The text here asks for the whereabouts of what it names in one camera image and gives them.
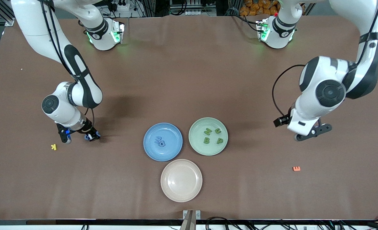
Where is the table front edge rail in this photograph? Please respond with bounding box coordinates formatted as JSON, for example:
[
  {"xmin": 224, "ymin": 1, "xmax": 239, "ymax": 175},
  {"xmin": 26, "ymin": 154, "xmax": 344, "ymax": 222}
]
[{"xmin": 0, "ymin": 219, "xmax": 378, "ymax": 230}]

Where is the tan wedge post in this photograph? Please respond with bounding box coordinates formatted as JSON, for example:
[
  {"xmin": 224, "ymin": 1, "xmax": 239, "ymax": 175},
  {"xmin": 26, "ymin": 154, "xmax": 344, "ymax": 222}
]
[{"xmin": 180, "ymin": 210, "xmax": 196, "ymax": 230}]

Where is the brown table cover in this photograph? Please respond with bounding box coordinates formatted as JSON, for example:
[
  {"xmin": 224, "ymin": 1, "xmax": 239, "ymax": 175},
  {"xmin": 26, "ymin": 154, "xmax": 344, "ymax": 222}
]
[{"xmin": 0, "ymin": 14, "xmax": 378, "ymax": 221}]

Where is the long white power strip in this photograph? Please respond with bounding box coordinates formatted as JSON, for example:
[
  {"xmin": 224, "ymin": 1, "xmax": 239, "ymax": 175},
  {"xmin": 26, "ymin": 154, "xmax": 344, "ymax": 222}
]
[{"xmin": 183, "ymin": 9, "xmax": 217, "ymax": 16}]

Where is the green plate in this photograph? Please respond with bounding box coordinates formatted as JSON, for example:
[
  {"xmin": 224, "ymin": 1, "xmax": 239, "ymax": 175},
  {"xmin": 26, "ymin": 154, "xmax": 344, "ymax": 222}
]
[{"xmin": 188, "ymin": 117, "xmax": 229, "ymax": 156}]

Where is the aluminium frame profile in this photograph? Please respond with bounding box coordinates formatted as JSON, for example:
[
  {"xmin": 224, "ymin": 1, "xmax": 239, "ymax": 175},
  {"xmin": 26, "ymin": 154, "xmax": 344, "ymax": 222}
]
[{"xmin": 0, "ymin": 0, "xmax": 15, "ymax": 27}]

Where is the beige plate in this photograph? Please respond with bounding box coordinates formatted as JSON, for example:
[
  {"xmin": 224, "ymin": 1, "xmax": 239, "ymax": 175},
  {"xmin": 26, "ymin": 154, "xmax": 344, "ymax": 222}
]
[{"xmin": 160, "ymin": 159, "xmax": 203, "ymax": 203}]

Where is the black cable bundle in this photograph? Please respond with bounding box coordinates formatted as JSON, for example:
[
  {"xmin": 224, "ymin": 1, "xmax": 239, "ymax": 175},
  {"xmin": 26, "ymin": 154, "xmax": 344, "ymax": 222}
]
[
  {"xmin": 247, "ymin": 220, "xmax": 340, "ymax": 230},
  {"xmin": 205, "ymin": 217, "xmax": 240, "ymax": 230}
]

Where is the blue plate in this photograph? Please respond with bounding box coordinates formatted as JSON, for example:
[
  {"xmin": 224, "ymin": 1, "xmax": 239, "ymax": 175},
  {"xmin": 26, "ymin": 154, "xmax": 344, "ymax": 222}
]
[{"xmin": 143, "ymin": 123, "xmax": 183, "ymax": 162}]

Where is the silver metal bracket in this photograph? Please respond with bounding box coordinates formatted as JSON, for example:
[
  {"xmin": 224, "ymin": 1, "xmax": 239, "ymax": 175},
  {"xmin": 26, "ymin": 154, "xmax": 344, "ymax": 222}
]
[{"xmin": 183, "ymin": 210, "xmax": 201, "ymax": 220}]

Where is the white power strip with plugs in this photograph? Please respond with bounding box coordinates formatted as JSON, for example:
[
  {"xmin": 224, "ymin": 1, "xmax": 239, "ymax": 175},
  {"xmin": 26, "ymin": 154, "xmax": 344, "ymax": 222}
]
[{"xmin": 112, "ymin": 2, "xmax": 131, "ymax": 12}]

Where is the pile of orange objects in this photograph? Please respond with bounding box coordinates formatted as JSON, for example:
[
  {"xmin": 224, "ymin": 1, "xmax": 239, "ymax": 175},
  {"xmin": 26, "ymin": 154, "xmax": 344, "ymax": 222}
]
[{"xmin": 239, "ymin": 0, "xmax": 280, "ymax": 16}]

